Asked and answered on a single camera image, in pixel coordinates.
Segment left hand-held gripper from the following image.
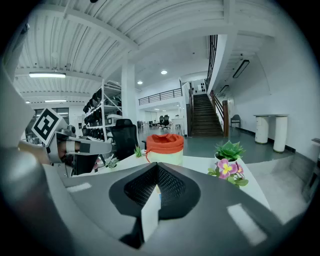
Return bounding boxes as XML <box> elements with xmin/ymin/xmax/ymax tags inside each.
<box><xmin>31</xmin><ymin>107</ymin><xmax>113</xmax><ymax>179</ymax></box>

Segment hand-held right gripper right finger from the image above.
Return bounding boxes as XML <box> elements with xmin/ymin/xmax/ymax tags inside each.
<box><xmin>141</xmin><ymin>161</ymin><xmax>283</xmax><ymax>256</ymax></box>

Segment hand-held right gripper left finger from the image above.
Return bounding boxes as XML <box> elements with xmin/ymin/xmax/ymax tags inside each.
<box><xmin>42</xmin><ymin>161</ymin><xmax>159</xmax><ymax>254</ymax></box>

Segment person's left forearm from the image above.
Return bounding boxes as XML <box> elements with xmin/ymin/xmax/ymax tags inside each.
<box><xmin>18</xmin><ymin>140</ymin><xmax>52</xmax><ymax>165</ymax></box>

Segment person's left hand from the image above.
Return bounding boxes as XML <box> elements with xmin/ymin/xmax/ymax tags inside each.
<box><xmin>57</xmin><ymin>141</ymin><xmax>81</xmax><ymax>161</ymax></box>

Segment small grey-green succulent plant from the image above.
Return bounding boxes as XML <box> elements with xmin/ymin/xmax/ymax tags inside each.
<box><xmin>104</xmin><ymin>154</ymin><xmax>120</xmax><ymax>169</ymax></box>

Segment black mesh office chair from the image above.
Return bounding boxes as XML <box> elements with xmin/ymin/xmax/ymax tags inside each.
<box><xmin>110</xmin><ymin>118</ymin><xmax>147</xmax><ymax>161</ymax></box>

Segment white shelf rack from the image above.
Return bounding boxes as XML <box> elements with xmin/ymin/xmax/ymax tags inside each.
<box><xmin>83</xmin><ymin>79</ymin><xmax>123</xmax><ymax>142</ymax></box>

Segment small spiky potted plant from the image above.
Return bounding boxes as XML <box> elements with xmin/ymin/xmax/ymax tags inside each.
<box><xmin>133</xmin><ymin>144</ymin><xmax>144</xmax><ymax>159</ymax></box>

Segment pink flower potted plant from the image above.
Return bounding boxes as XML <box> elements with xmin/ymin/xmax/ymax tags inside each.
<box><xmin>207</xmin><ymin>158</ymin><xmax>250</xmax><ymax>188</ymax></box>

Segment broad-leaf green potted plant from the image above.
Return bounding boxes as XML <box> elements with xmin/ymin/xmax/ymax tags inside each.
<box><xmin>214</xmin><ymin>140</ymin><xmax>246</xmax><ymax>162</ymax></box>

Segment black balcony railing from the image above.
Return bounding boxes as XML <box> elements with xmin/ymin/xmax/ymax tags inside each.
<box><xmin>138</xmin><ymin>87</ymin><xmax>183</xmax><ymax>106</ymax></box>

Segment dark wooden staircase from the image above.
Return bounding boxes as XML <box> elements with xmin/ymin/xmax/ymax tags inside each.
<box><xmin>189</xmin><ymin>89</ymin><xmax>230</xmax><ymax>138</ymax></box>

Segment grey lounge chair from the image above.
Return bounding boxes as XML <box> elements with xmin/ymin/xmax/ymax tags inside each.
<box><xmin>230</xmin><ymin>114</ymin><xmax>242</xmax><ymax>130</ymax></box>

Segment white counter with cylinder legs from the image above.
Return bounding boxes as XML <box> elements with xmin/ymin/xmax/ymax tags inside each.
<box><xmin>253</xmin><ymin>113</ymin><xmax>290</xmax><ymax>154</ymax></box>

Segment black upper floor railing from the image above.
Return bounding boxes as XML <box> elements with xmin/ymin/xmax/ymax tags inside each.
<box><xmin>205</xmin><ymin>34</ymin><xmax>219</xmax><ymax>91</ymax></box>

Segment orange drawstring storage bag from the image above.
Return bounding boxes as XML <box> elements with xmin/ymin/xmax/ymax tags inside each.
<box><xmin>145</xmin><ymin>133</ymin><xmax>185</xmax><ymax>166</ymax></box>

